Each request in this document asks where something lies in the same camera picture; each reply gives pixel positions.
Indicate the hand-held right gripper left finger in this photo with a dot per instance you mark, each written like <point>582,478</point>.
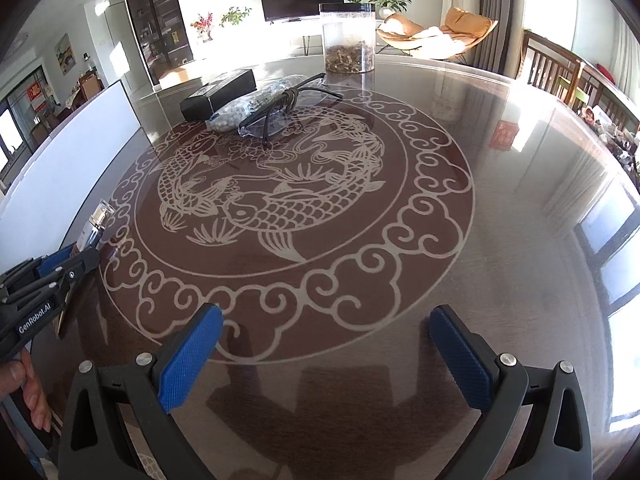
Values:
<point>192,355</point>

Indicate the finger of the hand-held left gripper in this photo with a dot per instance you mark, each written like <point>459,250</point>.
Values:
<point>82,264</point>
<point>52,264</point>

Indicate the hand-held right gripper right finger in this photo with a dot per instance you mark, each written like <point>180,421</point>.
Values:
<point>460,355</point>

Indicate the clear capped slim bottle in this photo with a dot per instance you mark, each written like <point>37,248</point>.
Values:
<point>95,225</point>

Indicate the white cardboard box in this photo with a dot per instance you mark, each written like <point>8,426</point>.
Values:
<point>75,150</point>

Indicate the brown glass patterned desktop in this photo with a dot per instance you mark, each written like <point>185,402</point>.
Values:
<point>500,260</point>

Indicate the person's left hand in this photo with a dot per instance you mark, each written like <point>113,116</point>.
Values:
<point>37,395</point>

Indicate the glass sliding door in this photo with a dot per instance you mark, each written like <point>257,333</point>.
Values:
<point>20,135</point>

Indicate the brown cardboard box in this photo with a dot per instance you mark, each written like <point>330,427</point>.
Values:
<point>177,74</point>

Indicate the clear bag of white beads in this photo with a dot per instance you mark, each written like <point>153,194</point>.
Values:
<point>235,112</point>

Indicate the black rectangular box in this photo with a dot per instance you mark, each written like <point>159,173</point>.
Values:
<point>220,92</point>

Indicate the dark glass display cabinet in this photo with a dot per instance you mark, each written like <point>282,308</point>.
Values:
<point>155,20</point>

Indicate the red flower plant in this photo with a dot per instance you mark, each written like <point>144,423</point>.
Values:
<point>202,25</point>

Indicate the dark wooden slatted chair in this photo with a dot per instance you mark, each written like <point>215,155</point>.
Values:
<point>607,95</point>
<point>550,65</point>

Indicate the white television console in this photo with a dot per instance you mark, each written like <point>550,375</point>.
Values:
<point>280,35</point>

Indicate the orange lounge chair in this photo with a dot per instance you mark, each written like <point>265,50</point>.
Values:
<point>465,22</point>

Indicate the clear jar black lid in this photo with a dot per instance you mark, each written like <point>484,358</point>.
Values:
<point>347,35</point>

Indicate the grey curtain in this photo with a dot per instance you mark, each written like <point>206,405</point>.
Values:
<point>500,10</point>

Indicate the large leafy potted plant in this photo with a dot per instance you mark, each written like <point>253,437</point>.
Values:
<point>389,2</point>

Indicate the red wall calendar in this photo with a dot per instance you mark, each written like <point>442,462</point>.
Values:
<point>35,95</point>

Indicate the framed wall picture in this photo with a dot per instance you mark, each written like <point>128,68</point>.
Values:
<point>65,52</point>

